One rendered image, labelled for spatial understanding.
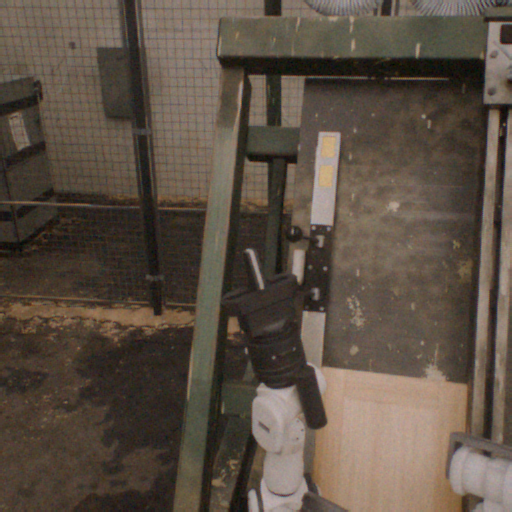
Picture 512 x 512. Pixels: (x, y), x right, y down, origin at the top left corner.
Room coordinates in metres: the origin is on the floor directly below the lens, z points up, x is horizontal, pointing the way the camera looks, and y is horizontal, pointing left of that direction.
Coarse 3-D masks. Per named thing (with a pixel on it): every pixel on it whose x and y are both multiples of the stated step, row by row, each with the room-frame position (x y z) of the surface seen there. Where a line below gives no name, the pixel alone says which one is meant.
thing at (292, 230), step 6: (288, 228) 1.02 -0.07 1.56; (294, 228) 1.01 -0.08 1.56; (300, 228) 1.02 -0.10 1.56; (288, 234) 1.01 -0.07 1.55; (294, 234) 1.01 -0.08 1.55; (300, 234) 1.01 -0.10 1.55; (288, 240) 1.01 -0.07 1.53; (294, 240) 1.01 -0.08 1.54; (312, 240) 1.06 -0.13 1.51; (318, 240) 1.08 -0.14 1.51; (324, 240) 1.09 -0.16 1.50; (318, 246) 1.08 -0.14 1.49
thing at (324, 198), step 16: (320, 144) 1.22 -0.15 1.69; (336, 144) 1.21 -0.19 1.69; (320, 160) 1.20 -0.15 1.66; (336, 160) 1.19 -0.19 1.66; (336, 176) 1.18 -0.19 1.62; (320, 192) 1.16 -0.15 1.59; (320, 208) 1.14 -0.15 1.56; (304, 320) 1.01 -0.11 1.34; (320, 320) 1.01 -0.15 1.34; (304, 336) 0.99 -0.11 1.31; (320, 336) 0.99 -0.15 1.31; (320, 352) 0.97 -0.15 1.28; (320, 368) 0.95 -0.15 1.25; (304, 448) 0.87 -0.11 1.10; (304, 464) 0.85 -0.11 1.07
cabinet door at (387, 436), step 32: (352, 384) 0.94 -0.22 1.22; (384, 384) 0.93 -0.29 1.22; (416, 384) 0.92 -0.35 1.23; (448, 384) 0.92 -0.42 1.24; (352, 416) 0.91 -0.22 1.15; (384, 416) 0.90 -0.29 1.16; (416, 416) 0.89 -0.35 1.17; (448, 416) 0.88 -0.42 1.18; (320, 448) 0.88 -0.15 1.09; (352, 448) 0.87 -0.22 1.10; (384, 448) 0.87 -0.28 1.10; (416, 448) 0.86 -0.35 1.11; (320, 480) 0.85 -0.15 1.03; (352, 480) 0.84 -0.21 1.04; (384, 480) 0.83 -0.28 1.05; (416, 480) 0.83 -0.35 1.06; (448, 480) 0.82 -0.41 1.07
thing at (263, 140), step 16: (256, 128) 1.34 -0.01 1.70; (272, 128) 1.34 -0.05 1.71; (288, 128) 1.33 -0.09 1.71; (256, 144) 1.32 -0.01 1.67; (272, 144) 1.31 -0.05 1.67; (288, 144) 1.31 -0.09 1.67; (256, 160) 1.35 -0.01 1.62; (272, 160) 1.34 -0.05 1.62; (288, 160) 1.32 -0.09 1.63; (272, 176) 1.29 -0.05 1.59; (272, 192) 1.27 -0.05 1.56; (272, 208) 1.25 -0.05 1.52; (272, 224) 1.23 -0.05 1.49; (272, 240) 1.21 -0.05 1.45; (272, 256) 1.18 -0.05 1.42; (272, 272) 1.16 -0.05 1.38; (224, 384) 1.03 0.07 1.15; (240, 384) 1.02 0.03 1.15; (256, 384) 1.03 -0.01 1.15; (224, 400) 1.00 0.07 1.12; (240, 400) 1.00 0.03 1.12; (240, 416) 0.98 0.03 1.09
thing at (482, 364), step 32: (480, 128) 1.21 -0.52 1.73; (480, 160) 1.16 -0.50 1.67; (480, 192) 1.10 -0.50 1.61; (480, 224) 1.05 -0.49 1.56; (480, 256) 1.01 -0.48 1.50; (480, 288) 0.97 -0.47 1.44; (480, 320) 0.94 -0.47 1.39; (480, 352) 0.90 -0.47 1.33; (480, 384) 0.87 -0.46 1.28; (480, 416) 0.84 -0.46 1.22
